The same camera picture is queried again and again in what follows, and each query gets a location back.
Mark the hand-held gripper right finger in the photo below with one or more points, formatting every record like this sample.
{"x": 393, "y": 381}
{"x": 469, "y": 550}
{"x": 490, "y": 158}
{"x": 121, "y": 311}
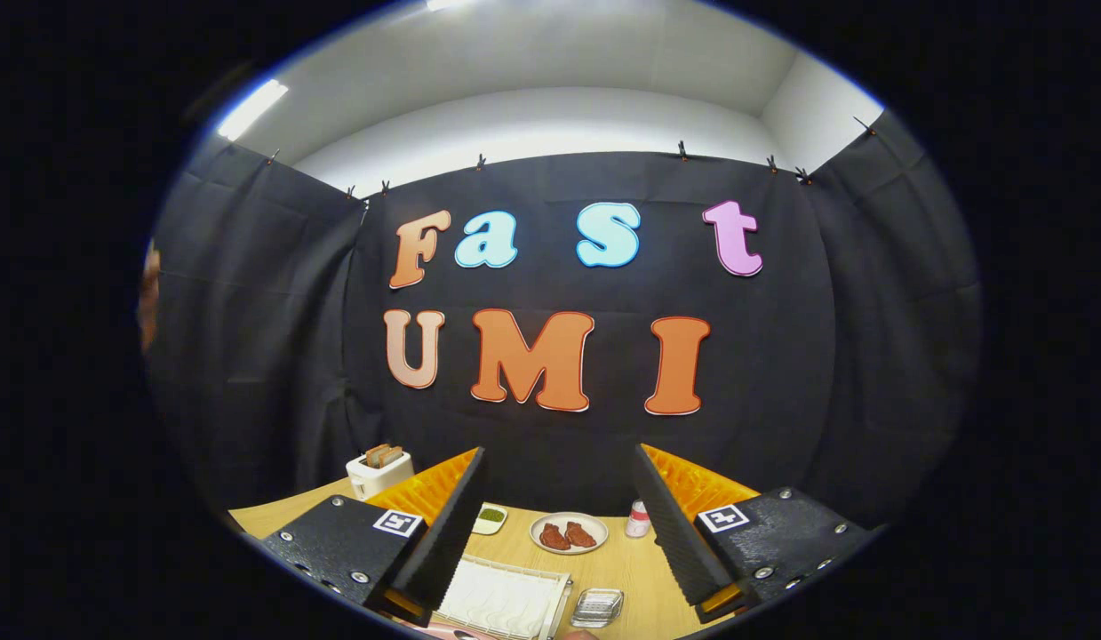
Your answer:
{"x": 679, "y": 533}

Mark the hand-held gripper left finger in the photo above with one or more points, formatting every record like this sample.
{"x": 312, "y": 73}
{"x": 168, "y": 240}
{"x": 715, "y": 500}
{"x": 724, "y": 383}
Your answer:
{"x": 448, "y": 542}

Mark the pink plate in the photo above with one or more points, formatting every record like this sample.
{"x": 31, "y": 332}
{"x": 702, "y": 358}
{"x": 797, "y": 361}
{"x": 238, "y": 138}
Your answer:
{"x": 439, "y": 631}

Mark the white divided bean dish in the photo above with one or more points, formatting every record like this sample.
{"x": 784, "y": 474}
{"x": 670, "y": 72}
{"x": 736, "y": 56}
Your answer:
{"x": 490, "y": 518}

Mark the cream plate with meat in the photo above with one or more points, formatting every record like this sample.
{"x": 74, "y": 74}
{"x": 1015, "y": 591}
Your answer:
{"x": 570, "y": 516}

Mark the clear bottle with red label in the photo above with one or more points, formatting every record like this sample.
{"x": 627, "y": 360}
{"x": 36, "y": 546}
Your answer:
{"x": 638, "y": 523}

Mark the red meat piece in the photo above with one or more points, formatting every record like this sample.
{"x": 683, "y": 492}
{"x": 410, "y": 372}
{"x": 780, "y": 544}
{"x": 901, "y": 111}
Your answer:
{"x": 581, "y": 534}
{"x": 554, "y": 537}

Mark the white toaster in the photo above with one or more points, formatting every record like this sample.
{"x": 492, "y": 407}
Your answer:
{"x": 372, "y": 480}

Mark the brown toast slice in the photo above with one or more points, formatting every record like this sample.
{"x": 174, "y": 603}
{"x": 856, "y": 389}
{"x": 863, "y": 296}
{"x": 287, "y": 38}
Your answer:
{"x": 383, "y": 455}

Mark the black backdrop cloth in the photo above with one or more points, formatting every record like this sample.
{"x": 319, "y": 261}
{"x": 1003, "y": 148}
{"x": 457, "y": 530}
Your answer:
{"x": 550, "y": 462}

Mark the row of black backdrop clips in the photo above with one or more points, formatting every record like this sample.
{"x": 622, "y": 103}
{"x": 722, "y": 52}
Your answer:
{"x": 682, "y": 149}

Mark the ceiling light panel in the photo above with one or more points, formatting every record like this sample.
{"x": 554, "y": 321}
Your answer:
{"x": 448, "y": 4}
{"x": 252, "y": 108}

